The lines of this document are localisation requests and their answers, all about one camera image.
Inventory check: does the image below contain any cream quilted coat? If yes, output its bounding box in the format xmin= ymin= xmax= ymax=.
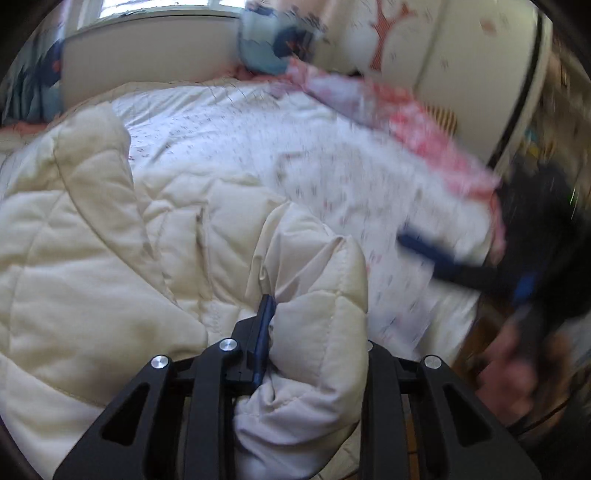
xmin=1 ymin=104 xmax=368 ymax=479

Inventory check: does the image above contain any person's right hand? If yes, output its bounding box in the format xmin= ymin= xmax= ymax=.
xmin=477 ymin=322 xmax=570 ymax=426

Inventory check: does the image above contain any pink floral blanket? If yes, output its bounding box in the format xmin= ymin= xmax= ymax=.
xmin=232 ymin=59 xmax=506 ymax=263

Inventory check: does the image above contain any cherry print bed sheet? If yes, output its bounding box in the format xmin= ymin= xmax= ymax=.
xmin=108 ymin=82 xmax=492 ymax=359

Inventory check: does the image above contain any right blue whale curtain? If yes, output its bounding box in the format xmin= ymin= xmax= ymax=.
xmin=238 ymin=1 xmax=332 ymax=76

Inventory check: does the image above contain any blue whale curtain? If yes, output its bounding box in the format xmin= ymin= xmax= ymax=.
xmin=1 ymin=34 xmax=64 ymax=126
xmin=238 ymin=1 xmax=332 ymax=76

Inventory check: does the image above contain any left blue whale curtain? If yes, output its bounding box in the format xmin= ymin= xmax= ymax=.
xmin=1 ymin=34 xmax=64 ymax=126

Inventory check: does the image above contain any window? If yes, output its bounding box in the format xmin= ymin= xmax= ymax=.
xmin=69 ymin=0 xmax=246 ymax=30

